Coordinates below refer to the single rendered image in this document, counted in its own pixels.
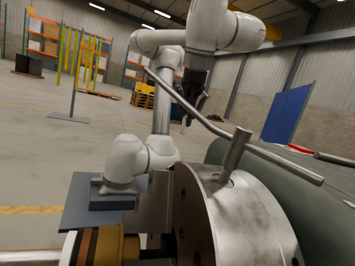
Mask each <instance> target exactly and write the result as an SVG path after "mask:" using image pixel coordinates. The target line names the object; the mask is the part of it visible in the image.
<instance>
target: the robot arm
mask: <svg viewBox="0 0 355 266"><path fill-rule="evenodd" d="M227 7H228V0H192V2H191V5H190V9H189V13H188V18H187V22H186V29H185V30H148V29H139V30H137V31H135V32H133V33H132V34H131V36H130V40H129V44H130V47H131V49H132V50H133V51H134V52H136V53H139V54H141V55H143V56H145V57H147V58H149V59H151V60H153V63H154V68H155V70H156V74H157V75H158V76H159V77H160V78H161V79H162V80H163V81H165V82H166V83H167V84H168V85H169V86H170V87H171V88H173V75H174V72H175V71H176V69H177V68H179V67H180V66H181V65H184V66H185V67H186V68H184V74H183V81H182V83H181V85H176V86H175V90H176V92H177V93H178V94H179V95H180V96H182V97H183V98H184V99H185V100H186V101H187V102H188V103H190V104H191V105H192V106H193V107H195V105H196V102H197V99H198V96H199V95H201V94H202V95H201V99H200V101H199V103H198V105H197V107H196V110H198V111H199V112H201V110H202V108H203V106H204V104H205V102H206V100H208V99H209V98H210V95H209V94H206V92H205V88H204V84H205V81H206V78H207V71H209V70H210V69H211V65H212V61H213V56H214V52H215V49H219V50H220V51H225V52H232V53H240V52H251V51H254V50H256V49H258V48H259V47H260V46H261V45H262V43H263V41H264V39H265V35H266V28H265V25H264V24H263V22H262V21H261V20H260V19H258V18H257V17H255V16H252V15H250V14H246V13H242V12H233V11H230V10H228V9H227ZM181 45H185V51H184V50H183V49H182V47H181ZM183 91H184V96H183ZM171 102H172V97H171V96H170V95H169V94H168V93H167V92H166V91H165V90H164V89H163V88H161V87H160V86H159V85H158V84H157V83H156V82H155V92H154V105H153V118H152V131H151V135H149V136H148V137H147V138H146V142H145V144H144V145H143V144H142V141H141V140H140V139H139V138H138V137H136V136H135V135H132V134H120V135H118V136H117V137H116V138H115V139H114V140H113V142H112V143H111V145H110V147H109V149H108V152H107V156H106V160H105V167H104V173H103V174H100V175H99V177H98V178H91V180H90V184H91V185H96V186H100V190H99V194H98V195H99V196H107V195H131V196H136V195H137V194H138V191H137V190H136V188H135V184H134V179H135V176H138V175H141V174H149V172H150V171H152V170H153V169H160V170H166V168H167V167H168V166H169V165H174V163H175V162H176V161H178V160H180V153H179V151H178V149H177V148H176V147H175V146H174V143H173V139H172V138H171V136H169V129H170V115H171ZM177 112H178V113H179V114H180V115H181V122H180V123H181V124H182V126H181V132H180V134H182V135H185V134H186V133H188V127H189V126H191V122H192V120H193V119H195V118H194V116H192V115H191V114H190V113H189V112H188V111H187V110H186V109H184V108H183V107H182V106H181V105H180V104H179V103H178V102H177Z"/></svg>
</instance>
